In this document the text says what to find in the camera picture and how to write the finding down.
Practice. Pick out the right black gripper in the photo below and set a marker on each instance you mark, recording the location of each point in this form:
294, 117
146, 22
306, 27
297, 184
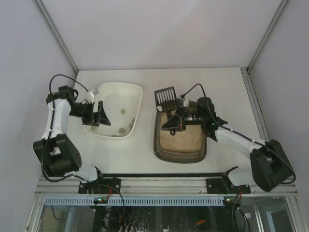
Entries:
180, 119

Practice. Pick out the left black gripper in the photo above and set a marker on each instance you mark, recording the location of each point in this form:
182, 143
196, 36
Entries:
94, 113

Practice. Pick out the black slotted litter scoop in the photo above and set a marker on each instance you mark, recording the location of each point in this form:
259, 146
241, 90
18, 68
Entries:
167, 99

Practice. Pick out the white plastic tray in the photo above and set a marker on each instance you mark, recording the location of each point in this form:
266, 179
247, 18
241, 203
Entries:
121, 103

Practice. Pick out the brown translucent litter box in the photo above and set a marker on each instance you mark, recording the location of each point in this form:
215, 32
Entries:
189, 146

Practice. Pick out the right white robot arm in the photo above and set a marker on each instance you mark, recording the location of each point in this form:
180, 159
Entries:
269, 166

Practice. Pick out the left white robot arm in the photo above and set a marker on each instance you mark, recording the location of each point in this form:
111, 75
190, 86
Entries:
59, 157

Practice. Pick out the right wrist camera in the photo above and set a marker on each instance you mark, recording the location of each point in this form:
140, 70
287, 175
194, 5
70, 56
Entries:
184, 101

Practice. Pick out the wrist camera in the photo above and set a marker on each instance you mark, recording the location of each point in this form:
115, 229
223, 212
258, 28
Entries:
184, 101
90, 95

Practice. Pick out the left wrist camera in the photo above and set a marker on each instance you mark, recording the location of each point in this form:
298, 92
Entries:
90, 95

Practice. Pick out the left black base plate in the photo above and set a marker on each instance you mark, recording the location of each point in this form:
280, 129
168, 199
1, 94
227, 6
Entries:
103, 185

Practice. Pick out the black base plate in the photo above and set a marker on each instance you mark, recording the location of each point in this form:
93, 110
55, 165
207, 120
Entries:
103, 185
223, 185

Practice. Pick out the aluminium mounting rail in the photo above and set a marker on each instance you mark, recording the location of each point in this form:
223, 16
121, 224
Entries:
133, 186

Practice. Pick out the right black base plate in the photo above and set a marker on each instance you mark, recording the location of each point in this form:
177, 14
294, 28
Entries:
223, 185

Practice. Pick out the right aluminium side rail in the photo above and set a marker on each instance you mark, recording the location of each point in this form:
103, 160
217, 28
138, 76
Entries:
255, 104

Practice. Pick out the grey slotted cable duct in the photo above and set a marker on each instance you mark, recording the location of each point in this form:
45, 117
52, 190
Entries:
136, 201

